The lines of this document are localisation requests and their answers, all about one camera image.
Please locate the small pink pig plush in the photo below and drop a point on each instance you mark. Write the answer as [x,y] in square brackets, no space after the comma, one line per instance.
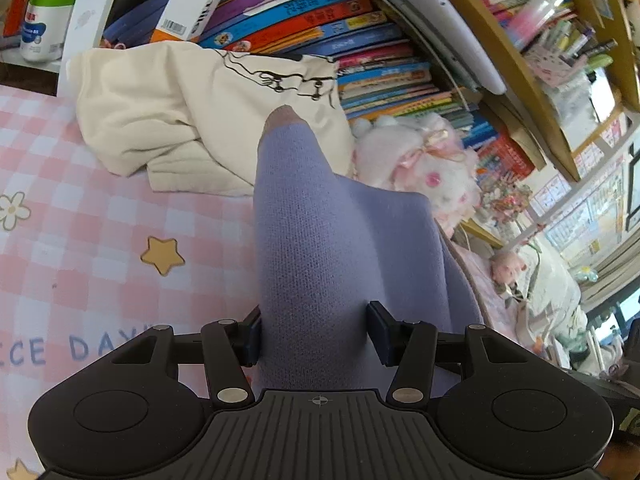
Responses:
[506,268]

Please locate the row of colourful books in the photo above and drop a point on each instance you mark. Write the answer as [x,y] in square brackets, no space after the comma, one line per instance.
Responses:
[380,71]

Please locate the white flat keyboard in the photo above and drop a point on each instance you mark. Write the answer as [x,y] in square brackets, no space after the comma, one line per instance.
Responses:
[458,37]

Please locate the white shelf post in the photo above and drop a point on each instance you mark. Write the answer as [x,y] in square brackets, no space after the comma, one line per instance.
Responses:
[92,25]

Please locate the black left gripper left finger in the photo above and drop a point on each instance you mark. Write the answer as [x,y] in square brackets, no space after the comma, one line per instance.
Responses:
[229,347]

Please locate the purple and pink sweater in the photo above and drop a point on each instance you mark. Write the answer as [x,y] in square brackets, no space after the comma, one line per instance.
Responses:
[327,246]

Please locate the white green lidded jar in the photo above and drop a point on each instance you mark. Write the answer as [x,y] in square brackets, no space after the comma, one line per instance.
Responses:
[44,30]

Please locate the pink checked table mat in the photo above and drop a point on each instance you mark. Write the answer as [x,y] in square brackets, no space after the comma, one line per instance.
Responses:
[89,260]

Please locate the white pink plush bunny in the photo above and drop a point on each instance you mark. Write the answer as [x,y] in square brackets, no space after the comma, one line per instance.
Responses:
[422,155]

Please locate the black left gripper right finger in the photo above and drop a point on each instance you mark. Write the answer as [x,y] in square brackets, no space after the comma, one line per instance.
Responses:
[408,348]

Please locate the cream canvas bag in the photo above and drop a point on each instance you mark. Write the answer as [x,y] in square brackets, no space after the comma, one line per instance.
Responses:
[192,118]

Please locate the white usmile box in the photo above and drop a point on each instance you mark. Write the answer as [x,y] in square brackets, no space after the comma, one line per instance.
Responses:
[183,20]

